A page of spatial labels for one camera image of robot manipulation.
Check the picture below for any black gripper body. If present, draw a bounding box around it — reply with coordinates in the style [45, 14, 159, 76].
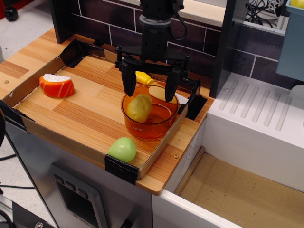
[115, 23, 190, 82]

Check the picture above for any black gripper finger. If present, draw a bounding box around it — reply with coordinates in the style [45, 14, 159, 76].
[165, 69, 181, 103]
[121, 64, 136, 96]

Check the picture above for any yellow toy potato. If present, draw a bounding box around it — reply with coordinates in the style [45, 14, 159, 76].
[127, 94, 152, 123]

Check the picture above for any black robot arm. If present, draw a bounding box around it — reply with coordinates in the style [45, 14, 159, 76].
[115, 0, 190, 103]

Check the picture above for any orange transparent plastic pot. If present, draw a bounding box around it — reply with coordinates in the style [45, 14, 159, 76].
[121, 82, 180, 140]

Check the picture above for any cardboard fence with black tape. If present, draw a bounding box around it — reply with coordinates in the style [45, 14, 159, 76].
[0, 38, 208, 186]

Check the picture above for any salmon sushi toy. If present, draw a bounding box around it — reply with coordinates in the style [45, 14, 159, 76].
[39, 74, 75, 98]

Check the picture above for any green toy pear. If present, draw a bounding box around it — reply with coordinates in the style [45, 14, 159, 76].
[107, 137, 137, 162]

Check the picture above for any white toy sink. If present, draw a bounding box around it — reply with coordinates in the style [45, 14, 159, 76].
[152, 74, 304, 228]

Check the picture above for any teal bin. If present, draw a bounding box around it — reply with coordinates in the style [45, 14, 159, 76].
[276, 0, 304, 81]

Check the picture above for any toy oven front panel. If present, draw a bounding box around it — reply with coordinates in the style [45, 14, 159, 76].
[50, 164, 109, 228]

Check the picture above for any yellow object in bin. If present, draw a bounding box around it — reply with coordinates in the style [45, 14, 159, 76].
[290, 0, 304, 9]

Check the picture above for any yellow handled toy spatula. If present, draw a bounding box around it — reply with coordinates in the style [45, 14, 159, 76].
[135, 71, 188, 105]

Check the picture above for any black cable bundle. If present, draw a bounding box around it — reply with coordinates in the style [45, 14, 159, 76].
[244, 0, 289, 26]

